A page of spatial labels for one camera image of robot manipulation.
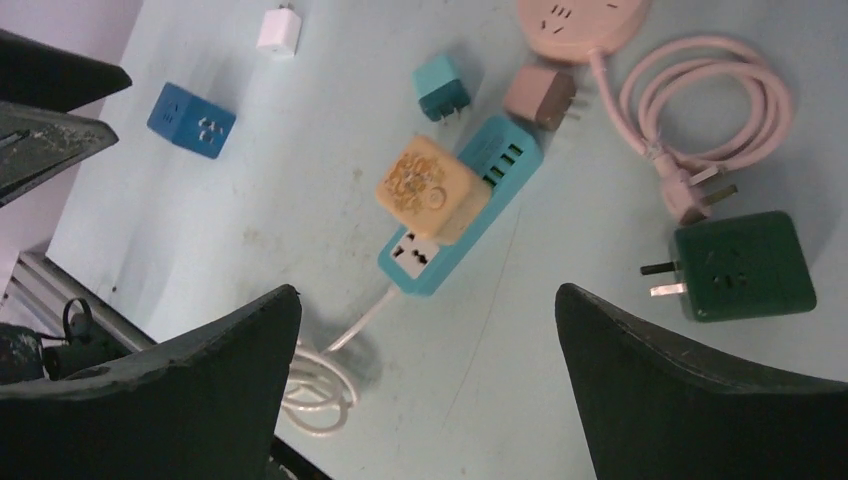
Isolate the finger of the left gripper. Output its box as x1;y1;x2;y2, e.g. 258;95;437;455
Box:
1;30;132;113
1;101;119;206

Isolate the teal power strip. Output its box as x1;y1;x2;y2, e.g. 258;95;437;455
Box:
377;113;546;298

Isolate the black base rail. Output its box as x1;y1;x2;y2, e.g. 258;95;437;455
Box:
264;436;331;480

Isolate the pink round power strip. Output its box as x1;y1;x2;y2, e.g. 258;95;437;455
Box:
516;0;652;64

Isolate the small white charger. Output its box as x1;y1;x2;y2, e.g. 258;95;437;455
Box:
256;5;302;59

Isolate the blue cube socket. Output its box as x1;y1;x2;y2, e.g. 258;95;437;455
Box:
146;82;237;159

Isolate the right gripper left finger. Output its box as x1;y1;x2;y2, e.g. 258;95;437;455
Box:
1;285;302;479

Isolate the pink brown plug adapter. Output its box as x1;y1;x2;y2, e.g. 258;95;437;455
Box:
502;64;589;132

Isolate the beige cube adapter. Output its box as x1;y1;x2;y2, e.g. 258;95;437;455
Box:
375;135;493;245

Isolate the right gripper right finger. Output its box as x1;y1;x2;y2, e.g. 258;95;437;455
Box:
555;283;847;479

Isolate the dark green cube socket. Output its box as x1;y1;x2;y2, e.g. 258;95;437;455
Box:
640;211;817;323

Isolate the white power strip cable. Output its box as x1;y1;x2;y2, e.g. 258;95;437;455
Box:
278;286;402;439

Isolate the pink coiled cable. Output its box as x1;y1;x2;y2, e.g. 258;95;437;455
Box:
588;36;795;227

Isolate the teal plug adapter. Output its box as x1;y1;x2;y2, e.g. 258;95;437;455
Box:
412;54;471;122

